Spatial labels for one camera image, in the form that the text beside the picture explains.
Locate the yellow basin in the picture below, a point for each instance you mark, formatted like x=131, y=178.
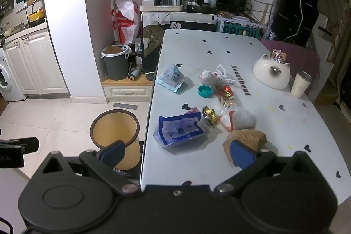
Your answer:
x=36, y=16

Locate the small card with silver clips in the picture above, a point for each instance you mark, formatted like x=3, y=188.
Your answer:
x=277, y=55

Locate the flat grey scale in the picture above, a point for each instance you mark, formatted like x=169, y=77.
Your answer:
x=125, y=105

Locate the gold crumpled wrapper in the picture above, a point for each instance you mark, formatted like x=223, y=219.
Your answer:
x=209, y=115

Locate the red cigarette pack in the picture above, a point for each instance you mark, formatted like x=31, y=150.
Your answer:
x=226, y=94

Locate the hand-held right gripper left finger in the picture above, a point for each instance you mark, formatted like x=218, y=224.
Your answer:
x=113, y=153

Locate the red and white shopping bag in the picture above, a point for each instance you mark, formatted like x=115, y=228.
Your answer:
x=126, y=28

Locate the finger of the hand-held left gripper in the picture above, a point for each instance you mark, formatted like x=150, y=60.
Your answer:
x=28, y=144

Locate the white kitchen cabinet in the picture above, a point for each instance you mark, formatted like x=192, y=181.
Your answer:
x=38, y=64

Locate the brown paper bag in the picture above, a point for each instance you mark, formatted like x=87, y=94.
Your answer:
x=246, y=139

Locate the wooden step with white drawer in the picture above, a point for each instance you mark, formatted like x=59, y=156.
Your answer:
x=126, y=91

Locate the teal box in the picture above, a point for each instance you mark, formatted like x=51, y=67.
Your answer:
x=240, y=30

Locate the white and red plastic bag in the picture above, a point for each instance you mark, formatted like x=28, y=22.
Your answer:
x=238, y=118

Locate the grey bin with white liner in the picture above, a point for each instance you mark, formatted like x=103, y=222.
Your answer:
x=116, y=66

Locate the bear print cloth cover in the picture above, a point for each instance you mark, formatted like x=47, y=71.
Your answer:
x=150, y=44

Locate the small black bowl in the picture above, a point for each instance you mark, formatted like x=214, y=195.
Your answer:
x=150, y=76

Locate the blue face mask pack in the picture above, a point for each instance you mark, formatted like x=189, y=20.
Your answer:
x=170, y=77

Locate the white washing machine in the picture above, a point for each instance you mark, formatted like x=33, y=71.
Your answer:
x=8, y=77

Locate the white cup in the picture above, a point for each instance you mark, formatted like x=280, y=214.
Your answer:
x=299, y=86

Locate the blue plastic package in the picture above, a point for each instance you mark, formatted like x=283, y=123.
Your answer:
x=178, y=129

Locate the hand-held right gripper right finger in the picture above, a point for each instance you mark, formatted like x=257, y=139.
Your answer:
x=242, y=154

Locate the teal plastic lid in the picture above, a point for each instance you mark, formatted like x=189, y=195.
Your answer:
x=205, y=92

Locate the spray can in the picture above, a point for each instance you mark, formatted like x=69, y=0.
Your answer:
x=135, y=73

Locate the tan round waste bin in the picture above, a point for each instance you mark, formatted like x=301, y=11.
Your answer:
x=115, y=129

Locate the knotted white plastic bag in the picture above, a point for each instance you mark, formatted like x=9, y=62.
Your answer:
x=215, y=76

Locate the black jacket with white trim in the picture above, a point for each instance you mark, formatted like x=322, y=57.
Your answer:
x=299, y=3

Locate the white cat-shaped bowl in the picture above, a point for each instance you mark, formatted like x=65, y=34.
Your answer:
x=270, y=75

